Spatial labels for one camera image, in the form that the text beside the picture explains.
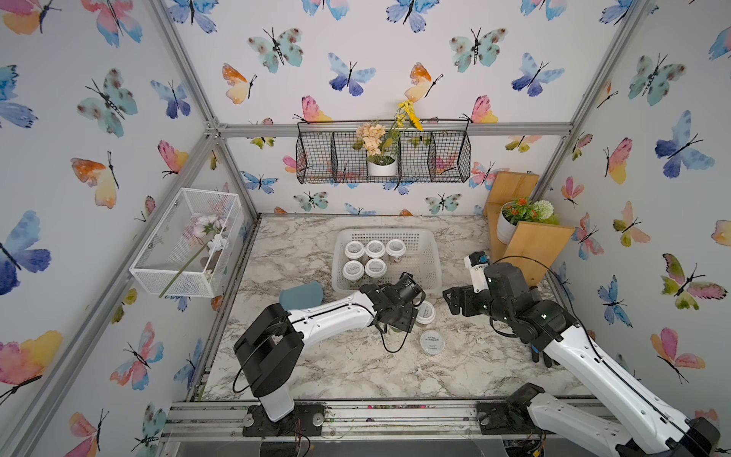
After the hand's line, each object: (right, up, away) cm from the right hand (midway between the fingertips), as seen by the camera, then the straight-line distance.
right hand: (460, 288), depth 75 cm
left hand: (-14, -9, +10) cm, 19 cm away
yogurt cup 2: (-22, +10, +25) cm, 35 cm away
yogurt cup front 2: (-7, -10, +11) cm, 17 cm away
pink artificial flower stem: (-66, +15, 0) cm, 68 cm away
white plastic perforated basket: (-6, +6, +30) cm, 31 cm away
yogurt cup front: (-22, +3, +21) cm, 31 cm away
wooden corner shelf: (+24, +11, +9) cm, 27 cm away
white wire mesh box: (-68, +18, -1) cm, 70 cm away
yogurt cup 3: (-30, +3, +20) cm, 36 cm away
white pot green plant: (+23, +22, +14) cm, 35 cm away
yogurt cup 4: (-15, +10, +27) cm, 32 cm away
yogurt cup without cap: (-6, -17, +6) cm, 19 cm away
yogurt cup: (-30, +9, +24) cm, 39 cm away
